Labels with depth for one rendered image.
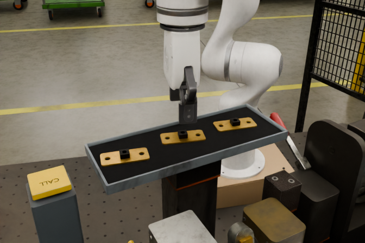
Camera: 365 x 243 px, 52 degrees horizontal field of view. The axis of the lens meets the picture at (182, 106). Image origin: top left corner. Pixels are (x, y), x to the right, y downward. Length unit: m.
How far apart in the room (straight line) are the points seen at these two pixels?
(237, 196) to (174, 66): 0.72
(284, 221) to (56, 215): 0.38
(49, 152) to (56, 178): 2.29
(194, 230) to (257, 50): 0.59
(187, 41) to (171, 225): 0.29
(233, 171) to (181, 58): 0.70
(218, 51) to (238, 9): 0.13
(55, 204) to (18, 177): 0.86
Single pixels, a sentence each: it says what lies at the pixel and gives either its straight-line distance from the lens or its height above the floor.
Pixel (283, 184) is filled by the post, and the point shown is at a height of 1.10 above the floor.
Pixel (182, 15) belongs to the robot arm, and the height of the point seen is 1.41.
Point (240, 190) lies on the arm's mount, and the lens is 1.23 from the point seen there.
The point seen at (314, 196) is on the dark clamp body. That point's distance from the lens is 0.75.
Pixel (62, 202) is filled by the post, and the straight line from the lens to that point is 0.64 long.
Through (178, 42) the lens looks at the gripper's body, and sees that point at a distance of 0.59.
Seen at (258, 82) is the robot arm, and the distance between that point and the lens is 1.06.
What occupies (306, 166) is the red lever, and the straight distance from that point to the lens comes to 0.81.
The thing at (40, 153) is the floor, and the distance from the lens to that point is 2.95.
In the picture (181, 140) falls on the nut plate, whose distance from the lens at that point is 0.71.
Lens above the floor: 1.54
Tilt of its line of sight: 27 degrees down
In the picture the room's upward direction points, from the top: straight up
